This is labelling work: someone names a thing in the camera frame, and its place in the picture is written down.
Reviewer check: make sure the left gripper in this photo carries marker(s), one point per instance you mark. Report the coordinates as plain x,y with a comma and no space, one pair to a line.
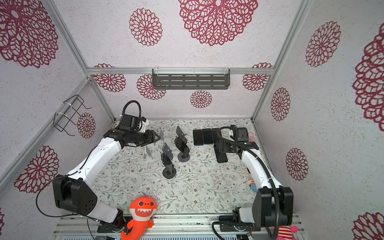
151,137

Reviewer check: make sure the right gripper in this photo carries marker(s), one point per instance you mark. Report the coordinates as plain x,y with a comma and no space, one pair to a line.
224,144

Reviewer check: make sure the teal green phone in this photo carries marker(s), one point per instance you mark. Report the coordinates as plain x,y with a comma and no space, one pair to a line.
208,138

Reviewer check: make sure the blue phone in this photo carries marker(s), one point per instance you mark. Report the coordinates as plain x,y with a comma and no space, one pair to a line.
216,135
198,137

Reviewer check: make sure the black phone stand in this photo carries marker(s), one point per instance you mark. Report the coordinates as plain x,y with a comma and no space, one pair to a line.
183,148
220,156

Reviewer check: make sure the black phone front stand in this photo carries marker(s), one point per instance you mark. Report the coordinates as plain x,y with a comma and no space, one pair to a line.
220,156

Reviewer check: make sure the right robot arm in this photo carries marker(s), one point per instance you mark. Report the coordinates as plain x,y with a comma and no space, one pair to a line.
273,204

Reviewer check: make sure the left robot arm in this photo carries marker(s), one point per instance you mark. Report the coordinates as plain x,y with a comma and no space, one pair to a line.
73,192

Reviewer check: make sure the white phone stand rear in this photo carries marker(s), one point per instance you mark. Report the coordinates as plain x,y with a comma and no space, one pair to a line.
162,136

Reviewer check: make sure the wooden base phone stand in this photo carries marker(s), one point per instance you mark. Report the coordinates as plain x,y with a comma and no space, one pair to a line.
181,136

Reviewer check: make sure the grey stand front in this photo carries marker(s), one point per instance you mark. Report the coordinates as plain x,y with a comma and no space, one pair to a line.
169,171

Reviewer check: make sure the pink pig plush toy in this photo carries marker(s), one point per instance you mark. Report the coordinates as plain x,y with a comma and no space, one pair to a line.
252,138

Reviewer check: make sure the red shark plush toy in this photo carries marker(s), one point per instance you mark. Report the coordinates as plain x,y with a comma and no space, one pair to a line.
142,209

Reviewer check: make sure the white glasses plush toy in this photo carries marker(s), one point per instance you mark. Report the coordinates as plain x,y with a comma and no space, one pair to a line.
287,233

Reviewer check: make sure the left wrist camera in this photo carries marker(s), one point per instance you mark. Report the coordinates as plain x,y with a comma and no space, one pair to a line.
144,123

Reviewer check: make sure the grey wall shelf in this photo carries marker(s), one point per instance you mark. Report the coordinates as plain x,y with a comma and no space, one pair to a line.
191,80

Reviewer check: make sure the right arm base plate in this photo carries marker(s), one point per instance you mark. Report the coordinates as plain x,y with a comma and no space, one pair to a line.
232,224

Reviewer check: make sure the black wire wall rack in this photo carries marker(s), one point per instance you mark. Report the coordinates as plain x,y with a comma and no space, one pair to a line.
64,117

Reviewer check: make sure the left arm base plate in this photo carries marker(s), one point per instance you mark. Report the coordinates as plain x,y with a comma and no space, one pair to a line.
104,228

